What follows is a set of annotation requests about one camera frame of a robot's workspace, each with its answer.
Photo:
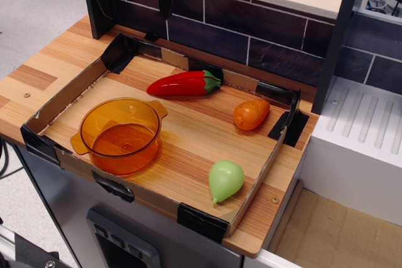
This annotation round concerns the dark grey vertical post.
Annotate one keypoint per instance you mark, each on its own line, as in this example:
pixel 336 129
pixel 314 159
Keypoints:
pixel 341 25

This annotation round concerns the cardboard fence with black tape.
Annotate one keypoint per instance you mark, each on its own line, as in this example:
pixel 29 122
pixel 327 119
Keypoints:
pixel 197 133

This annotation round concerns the grey oven control panel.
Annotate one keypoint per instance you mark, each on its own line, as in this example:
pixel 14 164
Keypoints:
pixel 118 246

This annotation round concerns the white toy sink drainboard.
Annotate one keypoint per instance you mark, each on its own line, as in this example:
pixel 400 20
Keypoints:
pixel 354 154

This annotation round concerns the red toy chili pepper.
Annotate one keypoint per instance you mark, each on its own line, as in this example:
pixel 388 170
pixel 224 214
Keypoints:
pixel 192 83

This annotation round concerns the dark grey left post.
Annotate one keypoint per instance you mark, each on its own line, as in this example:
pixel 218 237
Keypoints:
pixel 99 23

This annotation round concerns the green toy pear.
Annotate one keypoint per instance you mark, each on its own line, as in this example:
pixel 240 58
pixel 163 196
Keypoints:
pixel 225 179

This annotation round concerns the orange toy carrot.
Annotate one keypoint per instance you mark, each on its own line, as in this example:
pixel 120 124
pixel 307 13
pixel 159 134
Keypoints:
pixel 249 115

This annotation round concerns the transparent orange plastic pot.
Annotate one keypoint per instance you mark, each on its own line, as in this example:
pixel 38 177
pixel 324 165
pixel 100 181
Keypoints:
pixel 121 136

